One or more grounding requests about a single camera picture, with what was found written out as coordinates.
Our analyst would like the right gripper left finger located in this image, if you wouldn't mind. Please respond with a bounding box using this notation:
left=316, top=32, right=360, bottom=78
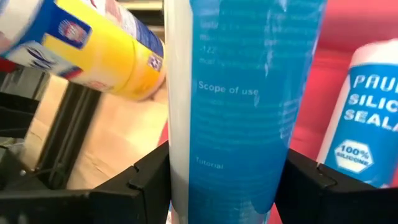
left=0, top=141, right=172, bottom=224

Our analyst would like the yellow Lysol wipes canister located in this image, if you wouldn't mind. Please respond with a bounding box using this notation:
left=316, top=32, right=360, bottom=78
left=0, top=0, right=165, bottom=102

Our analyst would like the black aluminium table frame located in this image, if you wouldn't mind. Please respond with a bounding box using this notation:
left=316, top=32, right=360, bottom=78
left=0, top=8, right=165, bottom=191

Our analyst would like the blue silicone sealant tube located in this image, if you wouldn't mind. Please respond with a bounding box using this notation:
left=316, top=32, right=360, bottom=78
left=164, top=0, right=327, bottom=224
left=316, top=39, right=398, bottom=189

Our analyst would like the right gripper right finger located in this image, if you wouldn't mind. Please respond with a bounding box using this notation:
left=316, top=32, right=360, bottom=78
left=274, top=148, right=398, bottom=224

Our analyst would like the pink translucent plastic tray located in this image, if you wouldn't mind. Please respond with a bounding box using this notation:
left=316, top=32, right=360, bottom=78
left=157, top=0, right=398, bottom=224

